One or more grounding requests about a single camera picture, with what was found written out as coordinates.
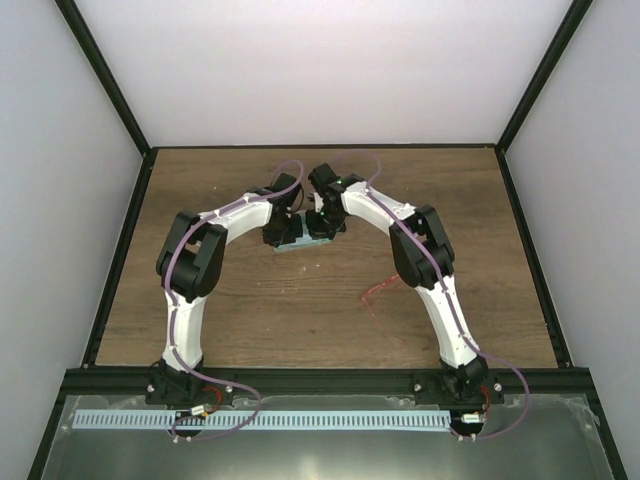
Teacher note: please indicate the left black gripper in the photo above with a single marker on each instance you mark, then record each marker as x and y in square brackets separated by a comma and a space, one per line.
[294, 232]

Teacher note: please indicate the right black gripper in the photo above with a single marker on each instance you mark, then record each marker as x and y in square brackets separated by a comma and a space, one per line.
[317, 231]

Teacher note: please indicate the green glasses case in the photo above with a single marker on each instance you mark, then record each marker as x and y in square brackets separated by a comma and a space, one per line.
[302, 240]

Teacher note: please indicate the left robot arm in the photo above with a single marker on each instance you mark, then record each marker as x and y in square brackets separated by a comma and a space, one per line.
[190, 261]

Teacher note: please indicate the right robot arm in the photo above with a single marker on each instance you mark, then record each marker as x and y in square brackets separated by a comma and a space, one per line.
[422, 253]

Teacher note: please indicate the metal sheet panel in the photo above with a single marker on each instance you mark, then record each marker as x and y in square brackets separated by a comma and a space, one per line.
[541, 437]

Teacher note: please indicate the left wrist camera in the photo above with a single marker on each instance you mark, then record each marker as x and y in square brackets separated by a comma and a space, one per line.
[287, 186]

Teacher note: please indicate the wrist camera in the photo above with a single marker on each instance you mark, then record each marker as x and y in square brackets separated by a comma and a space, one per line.
[321, 177]
[287, 186]

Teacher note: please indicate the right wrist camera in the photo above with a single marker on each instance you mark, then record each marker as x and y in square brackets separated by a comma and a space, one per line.
[321, 177]

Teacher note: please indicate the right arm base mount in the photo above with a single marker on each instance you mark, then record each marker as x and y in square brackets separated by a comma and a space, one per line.
[462, 386]

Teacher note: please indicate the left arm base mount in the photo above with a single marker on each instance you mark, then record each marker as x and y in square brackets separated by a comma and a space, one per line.
[174, 388]

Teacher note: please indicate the light blue slotted cable duct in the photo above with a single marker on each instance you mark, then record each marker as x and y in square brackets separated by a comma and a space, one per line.
[421, 420]

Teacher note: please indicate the black left frame post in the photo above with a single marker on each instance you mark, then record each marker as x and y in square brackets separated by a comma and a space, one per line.
[85, 39]

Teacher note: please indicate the black frame post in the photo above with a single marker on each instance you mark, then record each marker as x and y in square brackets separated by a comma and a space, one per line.
[562, 37]
[85, 39]

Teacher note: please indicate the black aluminium front rail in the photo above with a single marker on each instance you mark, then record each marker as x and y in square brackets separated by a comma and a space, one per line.
[113, 380]

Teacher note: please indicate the black right frame post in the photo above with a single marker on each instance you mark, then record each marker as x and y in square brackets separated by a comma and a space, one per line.
[562, 37]

